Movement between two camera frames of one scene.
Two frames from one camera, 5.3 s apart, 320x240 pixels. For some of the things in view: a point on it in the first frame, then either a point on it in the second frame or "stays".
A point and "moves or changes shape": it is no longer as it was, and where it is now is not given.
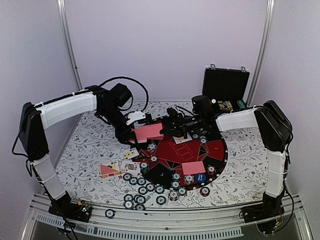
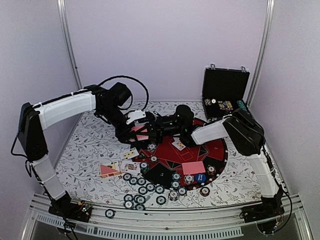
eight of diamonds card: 180,140 moves or changes shape
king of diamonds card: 129,166 stays
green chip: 182,191 stays
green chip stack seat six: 144,167 stays
